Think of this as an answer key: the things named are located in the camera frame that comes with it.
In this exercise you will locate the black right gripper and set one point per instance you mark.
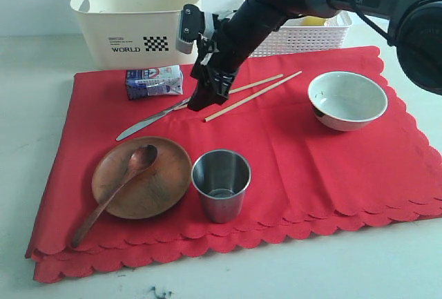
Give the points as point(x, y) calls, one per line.
point(222, 54)

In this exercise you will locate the wooden chopstick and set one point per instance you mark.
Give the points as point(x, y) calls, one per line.
point(249, 98)
point(238, 89)

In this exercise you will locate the blue white milk carton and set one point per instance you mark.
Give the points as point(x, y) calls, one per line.
point(155, 81)

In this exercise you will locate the dark wooden spoon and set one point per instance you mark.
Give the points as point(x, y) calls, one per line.
point(141, 159)

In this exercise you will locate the yellow lemon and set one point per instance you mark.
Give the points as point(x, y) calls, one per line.
point(313, 21)

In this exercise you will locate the white enamel bowl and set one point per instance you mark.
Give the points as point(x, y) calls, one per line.
point(346, 101)

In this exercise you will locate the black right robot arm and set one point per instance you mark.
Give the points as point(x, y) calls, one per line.
point(414, 29)

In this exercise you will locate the silver table knife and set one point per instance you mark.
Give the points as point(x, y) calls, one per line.
point(149, 120)

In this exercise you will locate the stainless steel cup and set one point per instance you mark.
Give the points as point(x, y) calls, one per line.
point(221, 177)

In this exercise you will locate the white perforated plastic basket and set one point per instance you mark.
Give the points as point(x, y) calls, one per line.
point(294, 37)

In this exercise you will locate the cream plastic bin WORLD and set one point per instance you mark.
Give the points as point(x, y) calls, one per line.
point(127, 34)

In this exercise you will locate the red scalloped tablecloth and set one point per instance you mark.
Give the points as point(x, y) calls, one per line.
point(305, 178)

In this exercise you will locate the round wooden plate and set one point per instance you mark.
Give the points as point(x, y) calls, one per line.
point(150, 193)

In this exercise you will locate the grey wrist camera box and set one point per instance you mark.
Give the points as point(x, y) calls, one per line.
point(193, 25)

